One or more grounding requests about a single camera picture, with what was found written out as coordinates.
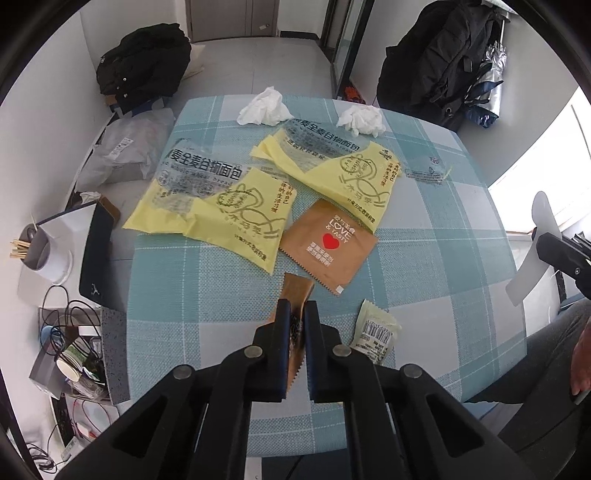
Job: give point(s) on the white paper cup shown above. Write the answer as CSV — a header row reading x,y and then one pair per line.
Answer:
x,y
76,364

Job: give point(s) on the black framed glass door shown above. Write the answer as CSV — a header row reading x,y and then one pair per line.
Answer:
x,y
341,27

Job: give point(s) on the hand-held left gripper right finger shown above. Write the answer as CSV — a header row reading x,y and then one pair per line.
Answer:
x,y
314,355

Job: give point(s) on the white cloth bag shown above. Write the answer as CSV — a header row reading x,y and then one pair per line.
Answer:
x,y
196,60

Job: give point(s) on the grey entrance door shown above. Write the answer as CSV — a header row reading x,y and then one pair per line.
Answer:
x,y
221,18

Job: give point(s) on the white side box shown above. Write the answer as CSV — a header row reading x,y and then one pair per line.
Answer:
x,y
69,226

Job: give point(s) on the grey and white chopstick holder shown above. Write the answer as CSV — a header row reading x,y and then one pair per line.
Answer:
x,y
46,263

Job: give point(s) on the black flat case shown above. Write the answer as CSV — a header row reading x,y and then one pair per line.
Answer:
x,y
94,258

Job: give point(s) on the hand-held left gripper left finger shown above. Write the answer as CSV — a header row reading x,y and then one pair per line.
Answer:
x,y
279,350

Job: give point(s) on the grey plastic parcel bag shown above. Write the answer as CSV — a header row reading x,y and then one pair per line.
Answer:
x,y
124,152

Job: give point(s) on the bundle of wooden chopsticks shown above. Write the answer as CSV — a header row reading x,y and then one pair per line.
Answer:
x,y
21,247

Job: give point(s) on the silver folded umbrella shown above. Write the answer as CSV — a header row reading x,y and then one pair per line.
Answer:
x,y
489,92

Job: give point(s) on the yellow bread bag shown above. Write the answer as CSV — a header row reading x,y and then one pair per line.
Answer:
x,y
351,184
231,217

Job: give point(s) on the grey box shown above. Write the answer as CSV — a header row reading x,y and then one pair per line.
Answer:
x,y
44,369

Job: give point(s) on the orange and black tool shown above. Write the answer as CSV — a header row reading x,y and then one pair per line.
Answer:
x,y
354,94

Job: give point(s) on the white tissue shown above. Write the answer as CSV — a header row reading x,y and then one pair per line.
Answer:
x,y
265,108
362,119

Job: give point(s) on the clear plastic wrapper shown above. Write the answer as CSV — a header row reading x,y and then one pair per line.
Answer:
x,y
429,174

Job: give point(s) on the white paper scrap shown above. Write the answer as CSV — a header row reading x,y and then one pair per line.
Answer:
x,y
90,196

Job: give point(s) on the cream crumpled wrapper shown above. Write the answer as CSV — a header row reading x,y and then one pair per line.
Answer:
x,y
376,332

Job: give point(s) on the black hanging backpack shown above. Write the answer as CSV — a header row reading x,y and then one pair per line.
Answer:
x,y
429,60

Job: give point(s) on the brown snack packet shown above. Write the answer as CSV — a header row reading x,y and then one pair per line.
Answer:
x,y
298,295
328,258

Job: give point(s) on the person's right hand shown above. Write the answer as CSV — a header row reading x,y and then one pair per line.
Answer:
x,y
582,364

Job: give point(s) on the small blue device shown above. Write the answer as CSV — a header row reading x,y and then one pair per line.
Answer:
x,y
48,337

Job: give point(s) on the brown cardboard piece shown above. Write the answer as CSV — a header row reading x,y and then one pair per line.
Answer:
x,y
110,210

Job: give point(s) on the person's grey trouser leg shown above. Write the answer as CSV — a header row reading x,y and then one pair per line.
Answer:
x,y
531,360

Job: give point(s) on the black jacket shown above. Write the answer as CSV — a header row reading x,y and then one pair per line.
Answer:
x,y
143,64

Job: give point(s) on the grey speckled board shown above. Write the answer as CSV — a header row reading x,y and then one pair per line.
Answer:
x,y
114,355

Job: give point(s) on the white foam sheet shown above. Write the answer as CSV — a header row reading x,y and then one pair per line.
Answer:
x,y
526,267

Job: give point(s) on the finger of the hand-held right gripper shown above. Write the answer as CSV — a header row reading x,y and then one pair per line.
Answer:
x,y
565,258

